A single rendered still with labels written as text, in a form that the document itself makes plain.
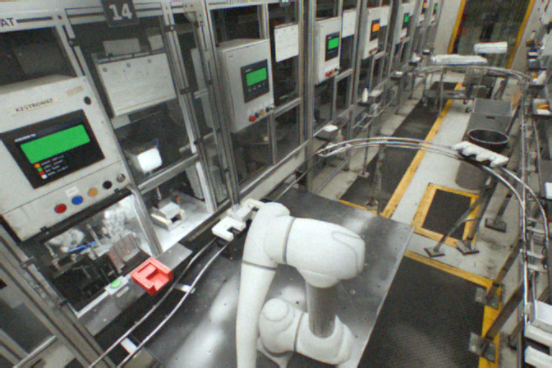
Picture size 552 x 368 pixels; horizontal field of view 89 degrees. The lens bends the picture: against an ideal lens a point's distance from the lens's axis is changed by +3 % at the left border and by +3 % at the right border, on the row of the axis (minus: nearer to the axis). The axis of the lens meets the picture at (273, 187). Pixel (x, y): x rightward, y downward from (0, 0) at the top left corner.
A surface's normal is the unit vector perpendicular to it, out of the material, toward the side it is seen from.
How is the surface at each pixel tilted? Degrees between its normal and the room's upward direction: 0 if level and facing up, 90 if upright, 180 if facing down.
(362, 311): 0
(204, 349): 0
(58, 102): 90
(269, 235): 42
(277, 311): 7
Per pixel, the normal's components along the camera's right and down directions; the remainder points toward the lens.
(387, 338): -0.07, -0.83
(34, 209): 0.82, 0.28
